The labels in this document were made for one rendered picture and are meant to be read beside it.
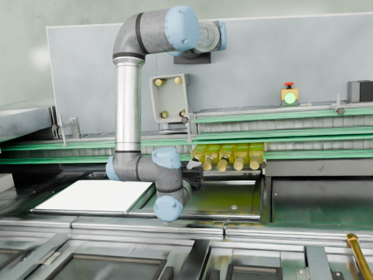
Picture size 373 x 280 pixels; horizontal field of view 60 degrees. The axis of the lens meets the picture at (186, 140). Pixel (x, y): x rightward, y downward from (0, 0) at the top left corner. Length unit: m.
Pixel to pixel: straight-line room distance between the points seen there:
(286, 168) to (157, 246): 0.70
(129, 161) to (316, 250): 0.57
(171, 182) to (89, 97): 1.04
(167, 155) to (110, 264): 0.38
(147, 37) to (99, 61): 0.86
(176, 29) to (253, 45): 0.70
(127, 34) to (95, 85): 0.86
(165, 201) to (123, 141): 0.21
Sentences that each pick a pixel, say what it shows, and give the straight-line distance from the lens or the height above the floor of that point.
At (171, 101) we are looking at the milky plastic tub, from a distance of 1.60.
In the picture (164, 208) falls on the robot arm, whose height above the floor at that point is 1.54.
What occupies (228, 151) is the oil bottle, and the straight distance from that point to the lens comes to 1.27.
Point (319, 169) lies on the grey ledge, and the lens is 1.50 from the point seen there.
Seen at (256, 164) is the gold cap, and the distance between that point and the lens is 1.18.
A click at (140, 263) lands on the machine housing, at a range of 1.01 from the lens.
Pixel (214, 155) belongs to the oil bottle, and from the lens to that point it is 1.27.
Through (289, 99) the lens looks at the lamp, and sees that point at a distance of 1.44.
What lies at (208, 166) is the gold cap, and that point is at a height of 1.16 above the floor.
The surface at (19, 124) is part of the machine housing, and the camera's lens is 1.77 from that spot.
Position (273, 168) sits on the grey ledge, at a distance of 1.48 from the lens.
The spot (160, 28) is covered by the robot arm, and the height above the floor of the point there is 1.43.
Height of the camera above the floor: 2.28
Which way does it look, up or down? 69 degrees down
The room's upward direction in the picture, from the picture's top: 134 degrees counter-clockwise
